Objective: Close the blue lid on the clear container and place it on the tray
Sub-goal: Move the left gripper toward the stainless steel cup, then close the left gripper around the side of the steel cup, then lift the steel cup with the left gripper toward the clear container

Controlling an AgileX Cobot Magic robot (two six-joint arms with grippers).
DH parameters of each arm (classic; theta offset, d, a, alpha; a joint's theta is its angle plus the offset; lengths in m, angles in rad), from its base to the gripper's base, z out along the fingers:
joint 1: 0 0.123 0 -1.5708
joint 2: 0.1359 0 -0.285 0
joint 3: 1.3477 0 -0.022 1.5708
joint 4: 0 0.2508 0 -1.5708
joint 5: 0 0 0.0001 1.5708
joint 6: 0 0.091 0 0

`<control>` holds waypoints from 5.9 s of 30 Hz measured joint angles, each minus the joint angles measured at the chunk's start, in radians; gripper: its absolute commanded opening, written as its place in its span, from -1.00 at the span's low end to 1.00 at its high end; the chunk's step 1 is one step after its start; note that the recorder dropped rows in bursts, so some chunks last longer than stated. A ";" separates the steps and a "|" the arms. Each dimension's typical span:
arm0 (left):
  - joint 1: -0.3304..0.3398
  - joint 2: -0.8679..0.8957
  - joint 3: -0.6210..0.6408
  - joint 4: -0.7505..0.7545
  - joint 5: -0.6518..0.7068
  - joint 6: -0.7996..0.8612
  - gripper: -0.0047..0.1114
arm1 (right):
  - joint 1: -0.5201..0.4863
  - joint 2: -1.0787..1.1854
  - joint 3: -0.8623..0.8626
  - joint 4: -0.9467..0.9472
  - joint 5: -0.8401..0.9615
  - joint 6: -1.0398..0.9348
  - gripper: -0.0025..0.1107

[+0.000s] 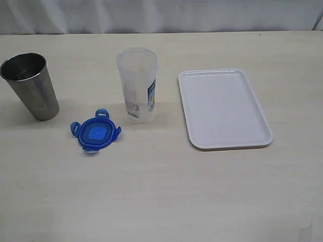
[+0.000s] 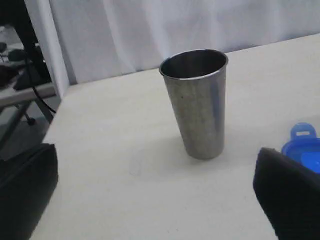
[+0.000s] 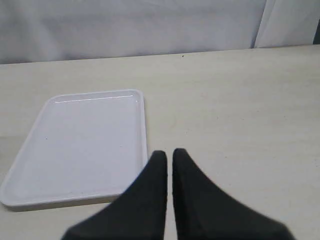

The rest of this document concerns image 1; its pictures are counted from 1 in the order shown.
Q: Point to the blue snap-lock container lid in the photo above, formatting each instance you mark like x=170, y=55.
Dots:
x=96, y=133

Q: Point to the stainless steel tumbler cup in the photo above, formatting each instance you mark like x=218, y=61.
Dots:
x=28, y=76

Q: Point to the clear plastic tall container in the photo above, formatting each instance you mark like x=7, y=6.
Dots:
x=138, y=69

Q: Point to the white rectangular plastic tray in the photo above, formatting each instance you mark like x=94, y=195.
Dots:
x=222, y=111

